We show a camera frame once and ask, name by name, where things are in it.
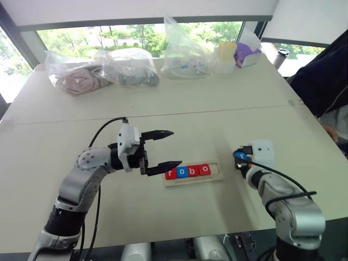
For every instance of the clear bag with pink cloth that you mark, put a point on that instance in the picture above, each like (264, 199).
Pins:
(77, 81)

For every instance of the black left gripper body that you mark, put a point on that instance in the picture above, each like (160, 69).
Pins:
(136, 160)

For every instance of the red letter tile r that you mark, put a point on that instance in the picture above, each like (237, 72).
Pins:
(170, 174)

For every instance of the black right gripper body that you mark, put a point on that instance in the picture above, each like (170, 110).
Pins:
(242, 167)

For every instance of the blue letter tile t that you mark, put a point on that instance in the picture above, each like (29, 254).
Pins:
(241, 156)

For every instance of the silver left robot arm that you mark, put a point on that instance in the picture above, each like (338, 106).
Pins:
(81, 179)

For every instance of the purple tissue box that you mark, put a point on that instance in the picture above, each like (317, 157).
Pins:
(243, 53)

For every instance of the red letter tile o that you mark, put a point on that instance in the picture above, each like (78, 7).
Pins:
(204, 169)

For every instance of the silver rounded housing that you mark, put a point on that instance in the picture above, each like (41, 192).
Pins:
(136, 251)
(209, 248)

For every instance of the grey tumbler with black lid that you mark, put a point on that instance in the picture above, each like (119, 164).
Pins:
(280, 59)

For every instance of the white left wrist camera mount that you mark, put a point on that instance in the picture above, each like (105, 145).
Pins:
(127, 138)

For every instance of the wooden letter tray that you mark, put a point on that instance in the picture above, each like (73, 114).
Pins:
(193, 181)

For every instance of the red letter tile b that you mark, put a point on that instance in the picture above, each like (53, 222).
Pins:
(193, 171)

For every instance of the black metal bracket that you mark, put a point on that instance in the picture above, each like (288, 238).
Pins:
(244, 244)

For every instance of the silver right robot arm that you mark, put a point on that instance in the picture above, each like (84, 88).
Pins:
(296, 214)

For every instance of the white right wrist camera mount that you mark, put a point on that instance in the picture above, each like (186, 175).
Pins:
(262, 152)

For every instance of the pink folded cloth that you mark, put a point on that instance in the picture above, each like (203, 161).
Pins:
(80, 83)

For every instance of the wide white roller blind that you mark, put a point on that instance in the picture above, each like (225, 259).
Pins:
(136, 11)

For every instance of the clear bag with grey items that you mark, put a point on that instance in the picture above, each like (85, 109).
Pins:
(134, 78)

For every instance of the yellow plastic cup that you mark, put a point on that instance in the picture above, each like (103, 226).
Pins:
(227, 52)

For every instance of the person's dark jacket torso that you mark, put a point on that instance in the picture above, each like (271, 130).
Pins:
(337, 68)

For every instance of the narrow white roller blind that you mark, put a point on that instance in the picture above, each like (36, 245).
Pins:
(304, 21)

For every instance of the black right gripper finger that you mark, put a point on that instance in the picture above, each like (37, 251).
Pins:
(236, 152)

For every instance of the person's bare hand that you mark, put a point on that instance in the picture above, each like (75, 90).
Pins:
(330, 131)

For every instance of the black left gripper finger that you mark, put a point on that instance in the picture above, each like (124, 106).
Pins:
(159, 134)
(166, 167)

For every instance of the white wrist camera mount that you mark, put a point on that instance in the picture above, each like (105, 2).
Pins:
(127, 138)
(262, 152)

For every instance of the blue letter tile o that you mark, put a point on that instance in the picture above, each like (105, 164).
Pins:
(182, 172)

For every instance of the white plastic container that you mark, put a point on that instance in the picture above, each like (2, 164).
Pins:
(223, 67)

